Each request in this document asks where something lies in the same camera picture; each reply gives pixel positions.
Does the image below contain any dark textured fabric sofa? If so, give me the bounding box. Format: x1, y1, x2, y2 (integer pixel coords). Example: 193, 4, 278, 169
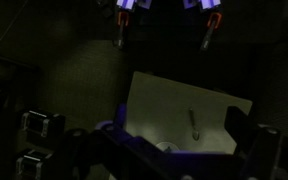
37, 39, 132, 134

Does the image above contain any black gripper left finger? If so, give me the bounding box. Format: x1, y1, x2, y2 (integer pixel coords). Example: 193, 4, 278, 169
63, 103, 185, 180

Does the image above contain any orange and black spring clamp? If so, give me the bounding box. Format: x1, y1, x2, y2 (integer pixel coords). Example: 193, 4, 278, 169
113, 9, 131, 49
199, 11, 223, 51

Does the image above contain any black box with silver trim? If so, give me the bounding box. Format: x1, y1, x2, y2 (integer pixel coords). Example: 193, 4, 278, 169
15, 149, 52, 180
20, 109, 67, 138

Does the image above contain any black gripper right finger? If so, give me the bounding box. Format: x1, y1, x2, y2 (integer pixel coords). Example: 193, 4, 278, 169
225, 105, 282, 180

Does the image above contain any purple striped bracket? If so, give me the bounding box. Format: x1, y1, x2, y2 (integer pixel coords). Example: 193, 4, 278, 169
115, 0, 153, 10
182, 0, 222, 11

